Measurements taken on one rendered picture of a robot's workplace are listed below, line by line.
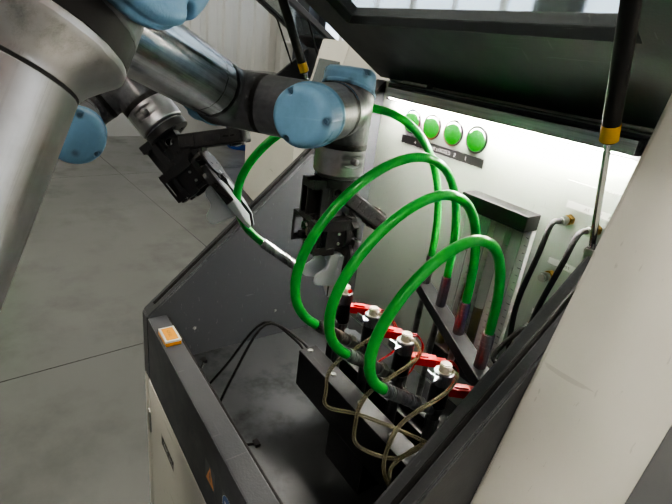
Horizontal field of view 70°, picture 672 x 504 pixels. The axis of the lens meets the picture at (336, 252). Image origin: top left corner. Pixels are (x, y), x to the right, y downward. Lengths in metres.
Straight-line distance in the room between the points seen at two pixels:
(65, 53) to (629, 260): 0.51
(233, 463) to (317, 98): 0.51
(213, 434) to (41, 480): 1.37
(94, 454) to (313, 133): 1.77
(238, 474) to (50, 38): 0.62
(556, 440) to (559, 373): 0.07
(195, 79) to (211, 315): 0.67
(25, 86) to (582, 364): 0.54
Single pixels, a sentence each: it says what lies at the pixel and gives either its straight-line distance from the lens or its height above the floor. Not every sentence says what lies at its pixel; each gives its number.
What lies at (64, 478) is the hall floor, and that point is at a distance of 2.10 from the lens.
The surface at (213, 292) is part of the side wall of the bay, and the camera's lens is 1.09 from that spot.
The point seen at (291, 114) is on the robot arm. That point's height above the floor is 1.43.
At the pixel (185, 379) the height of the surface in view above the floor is 0.95.
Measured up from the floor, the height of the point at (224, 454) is 0.95.
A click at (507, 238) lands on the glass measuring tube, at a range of 0.91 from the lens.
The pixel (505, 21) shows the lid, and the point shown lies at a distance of 0.78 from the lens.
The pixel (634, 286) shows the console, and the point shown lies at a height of 1.32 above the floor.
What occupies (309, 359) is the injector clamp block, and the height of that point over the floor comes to 0.98.
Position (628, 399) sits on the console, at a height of 1.22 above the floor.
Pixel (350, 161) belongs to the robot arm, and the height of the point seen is 1.36.
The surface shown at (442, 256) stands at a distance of 0.56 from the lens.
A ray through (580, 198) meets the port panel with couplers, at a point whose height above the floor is 1.34.
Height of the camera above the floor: 1.51
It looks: 23 degrees down
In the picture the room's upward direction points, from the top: 8 degrees clockwise
